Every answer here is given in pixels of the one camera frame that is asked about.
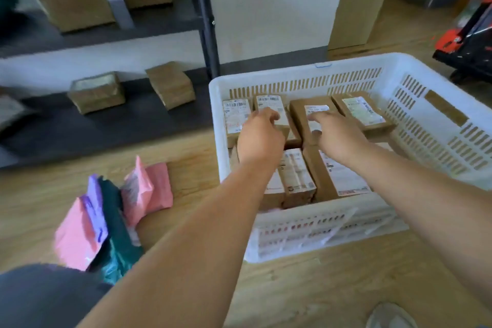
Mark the person's right hand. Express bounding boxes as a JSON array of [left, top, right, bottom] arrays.
[[307, 110, 372, 165]]

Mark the person's left hand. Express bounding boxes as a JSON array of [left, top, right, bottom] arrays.
[[236, 108, 287, 167]]

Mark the glossy tape-covered cardboard box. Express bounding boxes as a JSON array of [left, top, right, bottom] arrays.
[[331, 91, 397, 140]]

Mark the long white label cardboard box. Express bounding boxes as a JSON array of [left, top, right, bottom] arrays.
[[253, 94, 291, 140]]

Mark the small handwritten cardboard box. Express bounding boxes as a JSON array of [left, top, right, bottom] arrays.
[[278, 148, 317, 209]]

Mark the barcode label cardboard box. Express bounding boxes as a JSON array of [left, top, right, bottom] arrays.
[[261, 168, 287, 211]]

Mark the plain brown box shelf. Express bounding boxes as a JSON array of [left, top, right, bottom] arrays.
[[145, 61, 197, 111]]

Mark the white plastic crate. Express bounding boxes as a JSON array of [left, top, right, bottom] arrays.
[[209, 52, 492, 264]]

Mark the pink mailer with handwriting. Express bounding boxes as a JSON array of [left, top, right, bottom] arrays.
[[121, 155, 155, 228], [53, 196, 110, 272]]

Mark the taped box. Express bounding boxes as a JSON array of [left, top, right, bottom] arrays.
[[67, 71, 127, 115]]

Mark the person's left forearm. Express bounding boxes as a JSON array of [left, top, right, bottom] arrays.
[[78, 160, 283, 328]]

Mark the person's right forearm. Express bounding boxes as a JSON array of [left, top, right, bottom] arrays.
[[352, 143, 492, 298]]

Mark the person's right white shoe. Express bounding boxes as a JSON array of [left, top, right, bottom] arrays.
[[365, 302, 419, 328]]

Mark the person's left leg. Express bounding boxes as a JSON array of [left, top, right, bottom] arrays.
[[0, 263, 112, 328]]

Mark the red and black object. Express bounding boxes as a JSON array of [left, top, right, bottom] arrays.
[[432, 0, 492, 85]]

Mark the black metal shelf rack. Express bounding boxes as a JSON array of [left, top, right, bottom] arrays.
[[0, 0, 220, 171]]

